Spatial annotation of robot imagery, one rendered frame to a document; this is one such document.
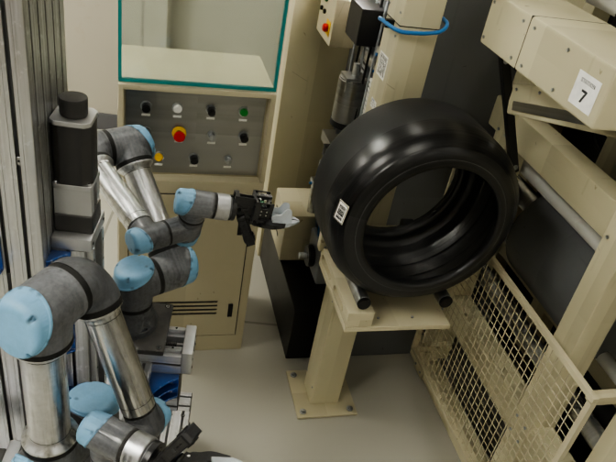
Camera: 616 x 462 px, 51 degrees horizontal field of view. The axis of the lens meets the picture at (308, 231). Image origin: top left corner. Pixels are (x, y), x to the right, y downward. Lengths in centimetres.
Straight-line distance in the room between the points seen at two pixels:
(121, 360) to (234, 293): 147
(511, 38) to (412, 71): 31
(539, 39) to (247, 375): 188
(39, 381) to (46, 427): 13
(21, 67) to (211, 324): 184
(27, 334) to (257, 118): 145
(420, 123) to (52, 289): 105
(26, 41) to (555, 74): 121
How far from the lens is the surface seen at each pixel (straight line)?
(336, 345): 266
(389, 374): 313
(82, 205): 154
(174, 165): 251
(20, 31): 131
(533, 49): 186
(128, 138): 208
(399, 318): 216
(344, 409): 291
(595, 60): 165
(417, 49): 205
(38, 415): 144
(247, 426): 279
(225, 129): 246
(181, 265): 202
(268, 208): 183
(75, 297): 127
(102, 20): 461
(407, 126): 181
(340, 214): 179
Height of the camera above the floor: 215
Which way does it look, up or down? 33 degrees down
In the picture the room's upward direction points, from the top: 11 degrees clockwise
